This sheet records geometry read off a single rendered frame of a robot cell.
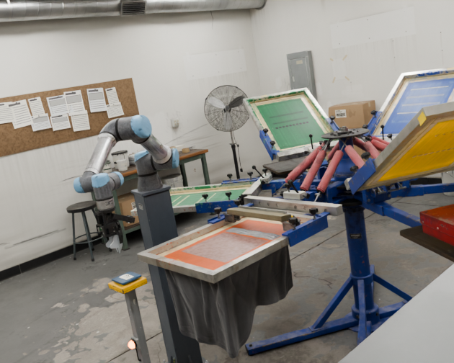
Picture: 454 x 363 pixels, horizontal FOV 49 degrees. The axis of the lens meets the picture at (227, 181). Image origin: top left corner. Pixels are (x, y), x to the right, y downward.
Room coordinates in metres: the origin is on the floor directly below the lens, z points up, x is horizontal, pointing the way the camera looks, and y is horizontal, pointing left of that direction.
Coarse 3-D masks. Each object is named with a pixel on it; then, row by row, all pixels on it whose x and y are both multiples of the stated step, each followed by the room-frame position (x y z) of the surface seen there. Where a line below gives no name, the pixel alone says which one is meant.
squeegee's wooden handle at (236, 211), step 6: (228, 210) 2.68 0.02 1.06; (234, 210) 2.65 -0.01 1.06; (240, 210) 2.62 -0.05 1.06; (246, 210) 2.61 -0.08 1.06; (252, 210) 2.60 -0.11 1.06; (258, 210) 2.59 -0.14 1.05; (246, 216) 2.57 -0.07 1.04; (252, 216) 2.54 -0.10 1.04; (258, 216) 2.51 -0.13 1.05; (264, 216) 2.47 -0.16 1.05; (270, 216) 2.44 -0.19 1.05; (276, 216) 2.41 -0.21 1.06; (282, 216) 2.39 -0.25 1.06; (288, 216) 2.42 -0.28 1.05
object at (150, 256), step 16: (208, 224) 2.70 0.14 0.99; (224, 224) 2.74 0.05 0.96; (176, 240) 2.52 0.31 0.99; (288, 240) 2.28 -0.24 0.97; (144, 256) 2.35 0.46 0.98; (160, 256) 2.30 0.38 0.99; (256, 256) 2.13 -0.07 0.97; (192, 272) 2.06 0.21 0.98; (208, 272) 2.00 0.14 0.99; (224, 272) 2.00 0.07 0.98
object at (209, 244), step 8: (240, 224) 2.72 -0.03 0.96; (248, 224) 2.69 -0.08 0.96; (256, 224) 2.67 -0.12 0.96; (264, 224) 2.64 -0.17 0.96; (224, 232) 2.62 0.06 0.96; (200, 240) 2.55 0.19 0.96; (208, 240) 2.53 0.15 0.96; (216, 240) 2.51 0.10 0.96; (224, 240) 2.49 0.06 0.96; (232, 240) 2.47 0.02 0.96; (184, 248) 2.46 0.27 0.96; (192, 248) 2.44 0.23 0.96; (200, 248) 2.42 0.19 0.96; (208, 248) 2.40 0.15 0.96; (216, 248) 2.38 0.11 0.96; (168, 256) 2.38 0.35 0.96; (176, 256) 2.36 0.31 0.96; (184, 256) 2.34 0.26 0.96; (192, 256) 2.32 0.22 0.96; (200, 256) 2.30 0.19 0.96
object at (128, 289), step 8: (136, 280) 2.14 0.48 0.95; (144, 280) 2.14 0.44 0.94; (112, 288) 2.14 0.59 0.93; (120, 288) 2.08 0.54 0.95; (128, 288) 2.09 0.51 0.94; (128, 296) 2.13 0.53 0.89; (136, 296) 2.16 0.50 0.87; (128, 304) 2.14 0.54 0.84; (136, 304) 2.15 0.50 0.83; (128, 312) 2.16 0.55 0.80; (136, 312) 2.15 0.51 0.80; (136, 320) 2.14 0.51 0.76; (136, 328) 2.13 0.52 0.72; (136, 336) 2.14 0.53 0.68; (144, 336) 2.15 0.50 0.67; (144, 344) 2.15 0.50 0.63; (144, 352) 2.14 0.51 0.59; (144, 360) 2.14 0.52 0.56
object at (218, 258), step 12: (264, 228) 2.57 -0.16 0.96; (276, 228) 2.54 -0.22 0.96; (240, 240) 2.45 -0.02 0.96; (252, 240) 2.41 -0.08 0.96; (264, 240) 2.38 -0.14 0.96; (216, 252) 2.32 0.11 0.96; (228, 252) 2.30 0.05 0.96; (240, 252) 2.27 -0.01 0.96; (192, 264) 2.21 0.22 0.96; (204, 264) 2.19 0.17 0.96; (216, 264) 2.16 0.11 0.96
